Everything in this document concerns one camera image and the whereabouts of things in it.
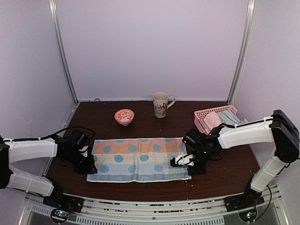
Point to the aluminium right corner post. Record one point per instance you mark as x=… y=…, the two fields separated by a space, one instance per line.
x=243 y=51

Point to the grey-green folded towel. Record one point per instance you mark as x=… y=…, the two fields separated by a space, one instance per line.
x=224 y=119

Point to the white mug with coral pattern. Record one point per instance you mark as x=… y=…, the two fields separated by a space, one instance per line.
x=161 y=103

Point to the large pink towel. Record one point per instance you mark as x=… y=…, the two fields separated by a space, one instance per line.
x=212 y=120

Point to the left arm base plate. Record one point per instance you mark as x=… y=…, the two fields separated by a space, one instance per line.
x=70 y=203

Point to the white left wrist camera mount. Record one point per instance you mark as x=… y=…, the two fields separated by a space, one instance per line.
x=85 y=151

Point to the left round circuit board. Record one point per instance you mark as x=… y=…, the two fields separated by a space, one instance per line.
x=59 y=216

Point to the aluminium front rail frame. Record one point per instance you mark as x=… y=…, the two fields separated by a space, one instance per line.
x=209 y=211

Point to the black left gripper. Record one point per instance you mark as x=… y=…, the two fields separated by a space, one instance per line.
x=88 y=168

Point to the round circuit board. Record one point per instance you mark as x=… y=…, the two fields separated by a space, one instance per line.
x=59 y=216
x=248 y=215

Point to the right round circuit board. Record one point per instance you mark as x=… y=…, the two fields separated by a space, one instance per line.
x=248 y=215

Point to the light blue folded towel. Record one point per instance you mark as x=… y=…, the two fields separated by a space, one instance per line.
x=233 y=117

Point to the blue patterned cloth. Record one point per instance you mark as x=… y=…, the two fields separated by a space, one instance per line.
x=140 y=160

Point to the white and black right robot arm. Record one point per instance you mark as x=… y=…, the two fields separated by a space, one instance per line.
x=229 y=175

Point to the aluminium corner post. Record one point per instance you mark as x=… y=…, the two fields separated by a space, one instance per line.
x=243 y=51
x=62 y=54

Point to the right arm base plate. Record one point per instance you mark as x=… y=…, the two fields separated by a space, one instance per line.
x=241 y=202

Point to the pink perforated plastic basket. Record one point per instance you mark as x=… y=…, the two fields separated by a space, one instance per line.
x=200 y=115

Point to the red and white patterned bowl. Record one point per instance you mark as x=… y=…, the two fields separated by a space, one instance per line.
x=124 y=116

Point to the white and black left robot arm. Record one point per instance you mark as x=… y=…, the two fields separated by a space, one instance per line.
x=20 y=149

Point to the aluminium left corner post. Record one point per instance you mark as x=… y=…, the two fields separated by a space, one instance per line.
x=62 y=54

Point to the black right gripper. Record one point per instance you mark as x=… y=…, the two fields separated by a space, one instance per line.
x=194 y=170

